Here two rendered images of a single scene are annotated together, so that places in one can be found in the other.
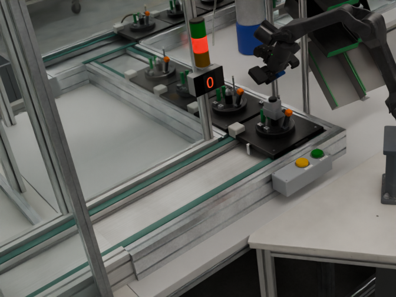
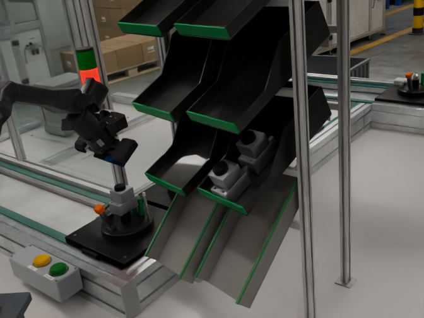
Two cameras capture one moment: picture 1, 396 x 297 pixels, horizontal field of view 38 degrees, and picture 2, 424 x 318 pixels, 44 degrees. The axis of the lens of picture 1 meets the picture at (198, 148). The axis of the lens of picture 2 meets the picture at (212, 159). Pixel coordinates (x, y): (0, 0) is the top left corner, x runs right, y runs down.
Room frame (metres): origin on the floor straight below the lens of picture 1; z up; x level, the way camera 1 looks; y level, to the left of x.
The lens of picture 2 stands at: (1.67, -1.52, 1.67)
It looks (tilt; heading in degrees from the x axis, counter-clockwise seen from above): 24 degrees down; 74
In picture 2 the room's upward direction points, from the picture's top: 7 degrees counter-clockwise
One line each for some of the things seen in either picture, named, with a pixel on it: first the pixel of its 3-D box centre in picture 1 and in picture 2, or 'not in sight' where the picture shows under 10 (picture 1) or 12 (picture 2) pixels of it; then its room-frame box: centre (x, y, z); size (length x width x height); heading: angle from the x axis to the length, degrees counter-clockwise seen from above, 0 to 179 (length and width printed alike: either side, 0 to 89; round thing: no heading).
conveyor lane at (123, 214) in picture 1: (207, 176); (72, 215); (1.62, -0.02, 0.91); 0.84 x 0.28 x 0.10; 122
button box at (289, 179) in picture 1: (302, 171); (45, 271); (1.54, -0.33, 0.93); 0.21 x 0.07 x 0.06; 122
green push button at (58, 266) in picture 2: (317, 154); (58, 270); (1.57, -0.39, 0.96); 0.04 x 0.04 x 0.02
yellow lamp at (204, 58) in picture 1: (201, 57); not in sight; (1.76, -0.06, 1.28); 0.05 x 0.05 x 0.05
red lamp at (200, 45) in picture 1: (200, 43); (89, 77); (1.76, -0.06, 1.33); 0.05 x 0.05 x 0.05
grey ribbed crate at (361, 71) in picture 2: not in sight; (309, 81); (3.16, 1.34, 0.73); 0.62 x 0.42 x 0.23; 122
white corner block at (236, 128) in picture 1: (236, 130); not in sight; (1.79, -0.15, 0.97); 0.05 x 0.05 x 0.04; 32
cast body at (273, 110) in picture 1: (271, 105); (124, 195); (1.77, -0.28, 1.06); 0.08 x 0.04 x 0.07; 33
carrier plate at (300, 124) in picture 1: (275, 131); (128, 230); (1.76, -0.28, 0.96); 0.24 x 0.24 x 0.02; 32
